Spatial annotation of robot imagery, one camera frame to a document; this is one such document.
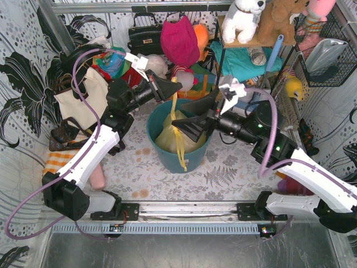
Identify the grey chenille duster mop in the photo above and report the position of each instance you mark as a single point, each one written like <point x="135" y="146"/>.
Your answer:
<point x="285" y="106"/>

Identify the rainbow striped cloth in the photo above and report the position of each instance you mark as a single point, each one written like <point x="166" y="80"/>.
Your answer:
<point x="204" y="86"/>

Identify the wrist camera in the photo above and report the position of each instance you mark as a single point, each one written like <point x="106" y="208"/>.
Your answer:
<point x="231" y="90"/>
<point x="138" y="64"/>

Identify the white sheep plush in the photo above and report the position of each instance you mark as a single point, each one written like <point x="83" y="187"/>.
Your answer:
<point x="157" y="64"/>

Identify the pink white doll plush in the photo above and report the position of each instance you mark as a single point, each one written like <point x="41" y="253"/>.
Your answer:
<point x="184" y="76"/>

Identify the teal trash bin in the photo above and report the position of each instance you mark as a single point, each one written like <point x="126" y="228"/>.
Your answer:
<point x="155" y="126"/>

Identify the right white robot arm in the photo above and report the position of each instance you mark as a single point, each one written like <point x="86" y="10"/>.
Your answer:
<point x="333" y="201"/>

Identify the white dog plush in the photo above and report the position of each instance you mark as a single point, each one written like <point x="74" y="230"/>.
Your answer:
<point x="241" y="20"/>

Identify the metal base rail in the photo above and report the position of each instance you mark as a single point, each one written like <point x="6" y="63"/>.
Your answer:
<point x="175" y="218"/>

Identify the purple orange sock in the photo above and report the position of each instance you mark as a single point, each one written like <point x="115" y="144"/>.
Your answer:
<point x="287" y="185"/>

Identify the teal folded cloth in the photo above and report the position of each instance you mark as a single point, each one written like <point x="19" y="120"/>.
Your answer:
<point x="238" y="63"/>

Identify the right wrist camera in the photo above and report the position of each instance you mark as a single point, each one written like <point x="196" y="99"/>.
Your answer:
<point x="231" y="90"/>

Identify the blue lint roller mop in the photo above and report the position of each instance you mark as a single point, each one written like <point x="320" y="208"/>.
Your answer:
<point x="259" y="58"/>

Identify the pink plush toy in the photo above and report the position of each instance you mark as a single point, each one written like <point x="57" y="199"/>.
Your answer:
<point x="315" y="19"/>

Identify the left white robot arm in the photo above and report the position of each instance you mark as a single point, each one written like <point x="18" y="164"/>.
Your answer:
<point x="63" y="190"/>

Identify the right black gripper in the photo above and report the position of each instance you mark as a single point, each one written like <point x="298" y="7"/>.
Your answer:
<point x="211" y="118"/>

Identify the black handbag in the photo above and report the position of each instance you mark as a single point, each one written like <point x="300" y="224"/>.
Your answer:
<point x="145" y="40"/>

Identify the silver pouch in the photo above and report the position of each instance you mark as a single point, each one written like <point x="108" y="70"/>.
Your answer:
<point x="325" y="53"/>

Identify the black wire basket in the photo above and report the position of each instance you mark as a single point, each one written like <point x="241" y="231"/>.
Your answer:
<point x="336" y="74"/>

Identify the floral table mat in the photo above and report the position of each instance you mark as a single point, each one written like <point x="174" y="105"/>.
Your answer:
<point x="227" y="171"/>

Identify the yellow trash bag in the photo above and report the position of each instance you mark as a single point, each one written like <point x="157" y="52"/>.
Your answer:
<point x="172" y="140"/>

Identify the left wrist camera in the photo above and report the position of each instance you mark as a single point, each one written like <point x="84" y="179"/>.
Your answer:
<point x="138" y="64"/>

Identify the orange plush toy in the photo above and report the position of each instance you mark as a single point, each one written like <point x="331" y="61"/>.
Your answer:
<point x="202" y="35"/>

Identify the colourful scarf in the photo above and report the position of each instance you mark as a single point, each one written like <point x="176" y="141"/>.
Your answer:
<point x="110" y="65"/>

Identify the orange checkered towel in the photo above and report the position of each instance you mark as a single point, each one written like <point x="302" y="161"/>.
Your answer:
<point x="58" y="159"/>

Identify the brown teddy bear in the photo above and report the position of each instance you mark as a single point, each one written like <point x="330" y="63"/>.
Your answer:
<point x="276" y="17"/>

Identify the red cloth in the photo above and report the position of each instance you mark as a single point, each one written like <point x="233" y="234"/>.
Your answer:
<point x="132" y="77"/>

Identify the magenta cloth bag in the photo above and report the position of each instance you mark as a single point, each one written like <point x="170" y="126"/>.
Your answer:
<point x="179" y="42"/>

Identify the yellow duck plush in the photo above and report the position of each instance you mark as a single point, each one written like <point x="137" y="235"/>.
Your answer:
<point x="292" y="85"/>

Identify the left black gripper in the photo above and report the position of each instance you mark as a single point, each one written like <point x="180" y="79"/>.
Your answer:
<point x="155" y="87"/>

